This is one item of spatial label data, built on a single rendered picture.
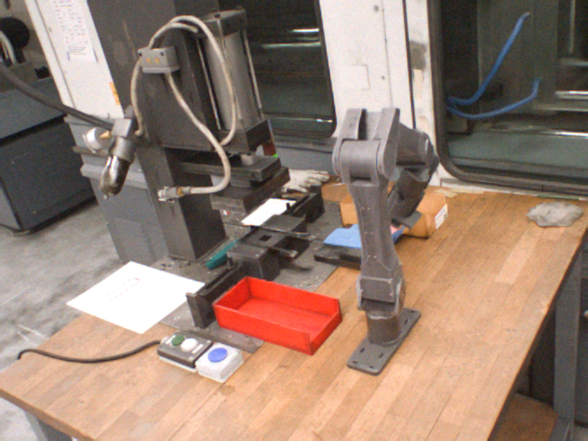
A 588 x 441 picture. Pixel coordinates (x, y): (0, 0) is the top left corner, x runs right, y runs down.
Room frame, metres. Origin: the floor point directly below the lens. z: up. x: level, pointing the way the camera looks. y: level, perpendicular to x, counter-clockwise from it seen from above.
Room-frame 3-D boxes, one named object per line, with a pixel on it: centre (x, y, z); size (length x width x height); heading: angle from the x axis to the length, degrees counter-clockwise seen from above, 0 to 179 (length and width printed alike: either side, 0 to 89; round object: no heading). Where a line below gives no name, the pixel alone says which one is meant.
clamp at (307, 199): (1.46, -0.01, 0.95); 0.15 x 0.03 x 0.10; 141
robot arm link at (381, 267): (0.94, -0.13, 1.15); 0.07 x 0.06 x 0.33; 58
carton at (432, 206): (1.40, -0.25, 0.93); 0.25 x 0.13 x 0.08; 51
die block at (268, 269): (1.30, 0.09, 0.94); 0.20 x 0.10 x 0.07; 141
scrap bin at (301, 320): (1.04, 0.08, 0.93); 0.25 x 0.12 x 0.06; 51
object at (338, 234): (1.23, -0.13, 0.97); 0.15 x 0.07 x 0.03; 54
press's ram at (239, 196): (1.33, 0.15, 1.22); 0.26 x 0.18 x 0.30; 51
